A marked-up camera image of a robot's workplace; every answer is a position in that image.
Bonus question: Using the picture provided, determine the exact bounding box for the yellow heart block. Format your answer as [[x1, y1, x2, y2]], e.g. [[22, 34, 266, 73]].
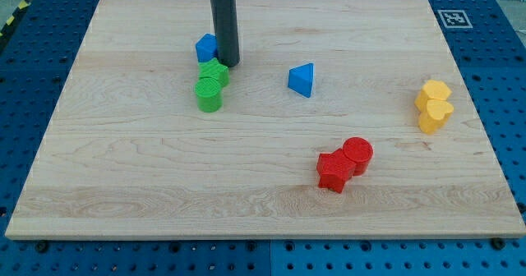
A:
[[418, 99, 454, 135]]

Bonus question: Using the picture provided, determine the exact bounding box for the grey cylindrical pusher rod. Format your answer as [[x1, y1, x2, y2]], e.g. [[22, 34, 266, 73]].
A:
[[210, 0, 240, 67]]

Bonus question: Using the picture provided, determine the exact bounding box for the blue pentagon block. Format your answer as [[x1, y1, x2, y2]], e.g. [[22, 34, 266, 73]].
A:
[[195, 33, 218, 62]]

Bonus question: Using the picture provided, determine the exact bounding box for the red star block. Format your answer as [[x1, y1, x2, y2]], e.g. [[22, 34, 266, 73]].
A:
[[316, 149, 356, 194]]

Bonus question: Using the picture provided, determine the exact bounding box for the white fiducial marker tag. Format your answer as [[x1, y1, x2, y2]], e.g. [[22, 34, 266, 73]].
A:
[[437, 9, 473, 29]]

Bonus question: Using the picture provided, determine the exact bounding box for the green star block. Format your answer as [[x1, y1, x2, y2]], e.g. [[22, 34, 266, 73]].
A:
[[198, 57, 229, 87]]

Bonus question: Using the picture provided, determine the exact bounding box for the red cylinder block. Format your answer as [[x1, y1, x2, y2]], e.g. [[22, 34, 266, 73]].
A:
[[343, 137, 374, 176]]

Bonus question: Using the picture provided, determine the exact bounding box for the green cylinder block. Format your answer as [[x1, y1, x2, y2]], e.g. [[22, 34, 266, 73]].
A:
[[194, 77, 223, 113]]

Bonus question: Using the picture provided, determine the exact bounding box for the blue triangle block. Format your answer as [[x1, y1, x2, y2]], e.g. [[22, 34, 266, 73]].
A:
[[287, 63, 314, 98]]

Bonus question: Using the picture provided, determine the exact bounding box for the yellow hexagon block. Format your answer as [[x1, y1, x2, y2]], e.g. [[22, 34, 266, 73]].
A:
[[414, 80, 452, 112]]

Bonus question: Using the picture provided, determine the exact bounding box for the light wooden board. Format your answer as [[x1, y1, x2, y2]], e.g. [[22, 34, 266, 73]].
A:
[[6, 0, 525, 241]]

